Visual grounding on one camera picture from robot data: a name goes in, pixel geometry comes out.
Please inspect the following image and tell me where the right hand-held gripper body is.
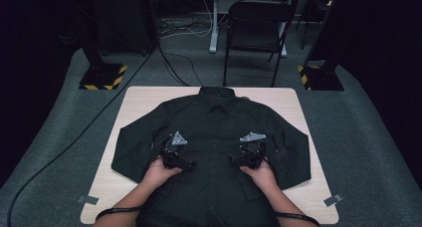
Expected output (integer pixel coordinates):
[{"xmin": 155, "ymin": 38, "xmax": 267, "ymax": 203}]
[{"xmin": 239, "ymin": 131, "xmax": 268, "ymax": 170}]

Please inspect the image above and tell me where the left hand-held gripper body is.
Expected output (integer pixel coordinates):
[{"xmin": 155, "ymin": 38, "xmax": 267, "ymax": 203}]
[{"xmin": 159, "ymin": 130, "xmax": 188, "ymax": 170}]

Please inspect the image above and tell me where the black button-up shirt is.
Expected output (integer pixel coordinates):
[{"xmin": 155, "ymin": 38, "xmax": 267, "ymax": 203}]
[{"xmin": 110, "ymin": 86, "xmax": 312, "ymax": 227}]

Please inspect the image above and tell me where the person's right hand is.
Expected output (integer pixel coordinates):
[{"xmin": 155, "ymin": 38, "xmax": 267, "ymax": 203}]
[{"xmin": 239, "ymin": 160, "xmax": 278, "ymax": 191}]

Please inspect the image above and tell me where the person's left hand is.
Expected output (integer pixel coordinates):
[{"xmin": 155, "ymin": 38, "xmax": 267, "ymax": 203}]
[{"xmin": 142, "ymin": 157, "xmax": 183, "ymax": 188}]

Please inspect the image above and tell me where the grey tape piece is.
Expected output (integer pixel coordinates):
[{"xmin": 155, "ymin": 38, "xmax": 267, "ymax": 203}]
[
  {"xmin": 322, "ymin": 193, "xmax": 343, "ymax": 207},
  {"xmin": 77, "ymin": 195, "xmax": 100, "ymax": 206}
]

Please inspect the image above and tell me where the black stand with striped base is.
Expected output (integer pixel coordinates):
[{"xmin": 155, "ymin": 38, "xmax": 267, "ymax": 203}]
[
  {"xmin": 297, "ymin": 0, "xmax": 345, "ymax": 92},
  {"xmin": 79, "ymin": 27, "xmax": 128, "ymax": 91}
]

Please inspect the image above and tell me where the black folding chair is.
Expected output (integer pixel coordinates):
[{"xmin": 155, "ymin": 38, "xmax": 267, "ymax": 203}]
[{"xmin": 222, "ymin": 0, "xmax": 296, "ymax": 88}]

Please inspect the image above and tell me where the right hand-held gripper black cable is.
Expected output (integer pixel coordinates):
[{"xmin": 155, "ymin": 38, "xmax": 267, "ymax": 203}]
[{"xmin": 263, "ymin": 156, "xmax": 321, "ymax": 227}]

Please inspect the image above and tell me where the hand-held gripper black cable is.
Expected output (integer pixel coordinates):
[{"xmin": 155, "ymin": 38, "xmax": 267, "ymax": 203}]
[
  {"xmin": 263, "ymin": 156, "xmax": 321, "ymax": 227},
  {"xmin": 95, "ymin": 135, "xmax": 173, "ymax": 222}
]

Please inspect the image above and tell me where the left hand-held gripper black cable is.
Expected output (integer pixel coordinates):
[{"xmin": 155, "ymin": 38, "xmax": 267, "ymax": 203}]
[{"xmin": 95, "ymin": 135, "xmax": 173, "ymax": 222}]

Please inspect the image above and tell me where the short black floor cable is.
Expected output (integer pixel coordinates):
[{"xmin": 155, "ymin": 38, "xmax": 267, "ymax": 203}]
[{"xmin": 157, "ymin": 46, "xmax": 204, "ymax": 88}]

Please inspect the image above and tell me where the white desk frame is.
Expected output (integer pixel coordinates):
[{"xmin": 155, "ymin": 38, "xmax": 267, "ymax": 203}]
[{"xmin": 208, "ymin": 0, "xmax": 297, "ymax": 58}]

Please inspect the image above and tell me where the tangle of pale floor cables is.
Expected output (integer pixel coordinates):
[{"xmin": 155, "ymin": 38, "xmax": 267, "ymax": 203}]
[{"xmin": 160, "ymin": 0, "xmax": 214, "ymax": 40}]

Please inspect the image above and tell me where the long thick black floor cable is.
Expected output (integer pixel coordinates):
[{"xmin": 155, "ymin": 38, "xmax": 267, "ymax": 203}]
[{"xmin": 6, "ymin": 37, "xmax": 158, "ymax": 227}]

